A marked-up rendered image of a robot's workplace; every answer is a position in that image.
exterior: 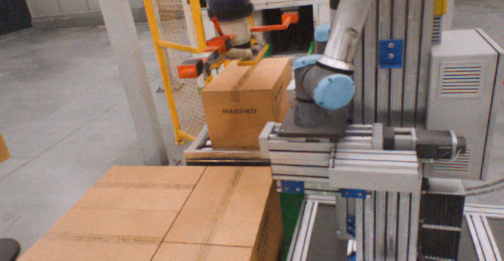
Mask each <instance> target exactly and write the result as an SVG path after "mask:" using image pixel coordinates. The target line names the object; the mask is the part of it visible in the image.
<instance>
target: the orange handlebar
mask: <svg viewBox="0 0 504 261"><path fill-rule="evenodd" d="M291 20H292V19H291V17H288V18H287V19H286V21H285V22H284V24H283V25H269V26H260V27H250V31H251V32H261V31H271V30H281V29H286V28H287V27H288V25H289V24H290V22H291ZM234 38H235V35H234V34H231V35H230V39H231V41H232V40H233V39H234ZM231 41H230V42H231ZM223 48H224V47H223V46H222V45H220V46H210V47H206V48H205V49H204V50H203V51H204V53H209V52H214V51H215V50H216V49H218V52H219V55H220V54H221V52H220V51H221V50H222V49H223ZM213 50H214V51H213ZM181 72H182V74H183V75H184V76H192V75H194V74H196V70H195V69H193V68H191V69H183V70H182V71H181Z"/></svg>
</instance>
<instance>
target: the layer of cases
mask: <svg viewBox="0 0 504 261"><path fill-rule="evenodd" d="M282 229H283V218H282V211H281V198H280V192H277V188H276V181H275V179H273V178H272V172H271V167H270V166H208V167H206V166H112V167H111V168H110V170H109V171H108V172H107V173H106V174H105V175H103V176H102V177H101V178H100V179H99V180H98V181H97V182H96V183H95V184H94V185H93V186H92V187H91V188H90V189H89V190H88V191H87V193H85V194H84V195H83V196H82V197H81V198H80V199H79V200H78V201H77V202H76V203H75V204H74V205H73V206H72V208H70V209H68V210H67V211H66V213H65V214H64V215H63V216H62V217H61V218H60V219H59V220H58V221H57V222H56V223H55V224H54V225H53V226H51V227H50V228H49V229H48V230H47V231H46V233H45V234H44V235H43V236H42V237H41V238H40V239H39V240H38V241H37V242H35V243H34V244H33V245H32V246H31V247H30V248H29V249H28V250H27V251H26V252H25V253H24V254H23V255H22V256H21V257H20V258H19V259H18V260H17V261H276V259H277V255H278V248H279V244H280V240H281V233H282Z"/></svg>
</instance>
